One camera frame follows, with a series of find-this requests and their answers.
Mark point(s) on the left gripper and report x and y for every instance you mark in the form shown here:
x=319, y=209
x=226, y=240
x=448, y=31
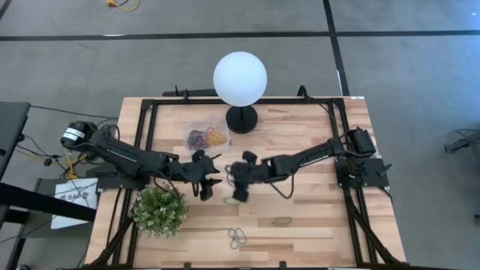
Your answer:
x=195, y=170

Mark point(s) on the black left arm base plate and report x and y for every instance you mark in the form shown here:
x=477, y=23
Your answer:
x=112, y=183

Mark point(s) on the black frame clamp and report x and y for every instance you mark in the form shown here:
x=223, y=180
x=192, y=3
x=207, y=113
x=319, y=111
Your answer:
x=185, y=95
x=303, y=93

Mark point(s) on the black beam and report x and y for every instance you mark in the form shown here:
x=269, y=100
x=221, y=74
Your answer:
x=45, y=202

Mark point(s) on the black table edge bracket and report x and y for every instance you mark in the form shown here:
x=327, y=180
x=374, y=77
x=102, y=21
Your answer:
x=283, y=266
x=187, y=266

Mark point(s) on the potted green artificial plant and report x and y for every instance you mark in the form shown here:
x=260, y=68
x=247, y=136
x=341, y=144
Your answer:
x=159, y=212

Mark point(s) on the white globe lamp black base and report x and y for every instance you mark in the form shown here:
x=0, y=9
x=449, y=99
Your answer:
x=240, y=78

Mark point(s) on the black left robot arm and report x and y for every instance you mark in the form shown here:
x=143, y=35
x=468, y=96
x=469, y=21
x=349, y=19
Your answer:
x=120, y=153

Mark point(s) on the black side desk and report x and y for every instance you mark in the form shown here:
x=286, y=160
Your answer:
x=11, y=127

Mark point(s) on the black bar behind table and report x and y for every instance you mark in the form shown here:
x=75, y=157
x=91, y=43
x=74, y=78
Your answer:
x=195, y=92

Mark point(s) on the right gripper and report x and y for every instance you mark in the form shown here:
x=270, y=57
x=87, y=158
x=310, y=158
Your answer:
x=255, y=172

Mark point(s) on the white printed paper sheet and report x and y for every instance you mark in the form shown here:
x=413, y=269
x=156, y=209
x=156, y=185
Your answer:
x=75, y=210

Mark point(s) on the yellow rubber band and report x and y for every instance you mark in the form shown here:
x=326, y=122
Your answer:
x=212, y=137
x=221, y=138
x=217, y=144
x=215, y=140

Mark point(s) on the green rubber band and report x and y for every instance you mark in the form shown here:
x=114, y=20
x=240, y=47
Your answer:
x=273, y=222
x=227, y=202

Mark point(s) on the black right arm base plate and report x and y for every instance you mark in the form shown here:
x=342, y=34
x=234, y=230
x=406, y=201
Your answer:
x=371, y=172

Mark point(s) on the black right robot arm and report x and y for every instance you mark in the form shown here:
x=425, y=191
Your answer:
x=307, y=155

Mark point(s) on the clear plastic bin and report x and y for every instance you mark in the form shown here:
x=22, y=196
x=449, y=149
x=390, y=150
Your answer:
x=225, y=125

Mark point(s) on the teal rubber band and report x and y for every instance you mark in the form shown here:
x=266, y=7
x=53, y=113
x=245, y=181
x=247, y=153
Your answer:
x=237, y=234
x=195, y=142
x=226, y=170
x=189, y=144
x=191, y=137

